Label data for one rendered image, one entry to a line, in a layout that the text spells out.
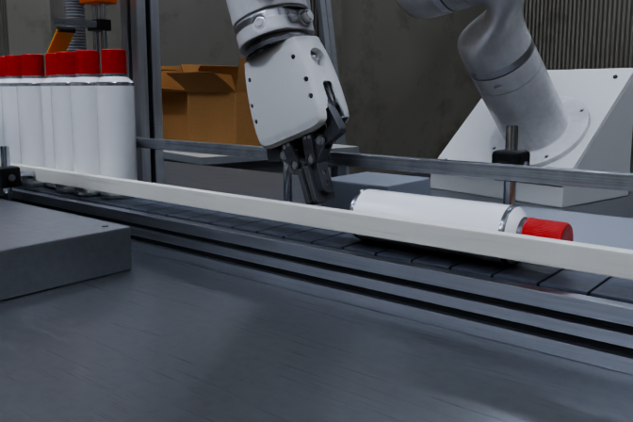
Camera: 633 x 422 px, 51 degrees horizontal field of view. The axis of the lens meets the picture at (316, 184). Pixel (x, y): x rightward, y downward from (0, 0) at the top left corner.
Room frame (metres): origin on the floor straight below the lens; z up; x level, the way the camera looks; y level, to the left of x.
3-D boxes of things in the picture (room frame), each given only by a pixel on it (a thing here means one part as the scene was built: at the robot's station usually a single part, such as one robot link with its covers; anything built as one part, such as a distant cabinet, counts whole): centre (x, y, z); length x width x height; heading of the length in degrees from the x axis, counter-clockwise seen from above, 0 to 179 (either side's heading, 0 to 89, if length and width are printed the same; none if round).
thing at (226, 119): (2.91, 0.35, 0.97); 0.51 x 0.42 x 0.37; 134
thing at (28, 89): (1.06, 0.44, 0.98); 0.05 x 0.05 x 0.20
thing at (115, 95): (0.94, 0.28, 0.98); 0.05 x 0.05 x 0.20
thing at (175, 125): (3.24, 0.56, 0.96); 0.53 x 0.45 x 0.37; 131
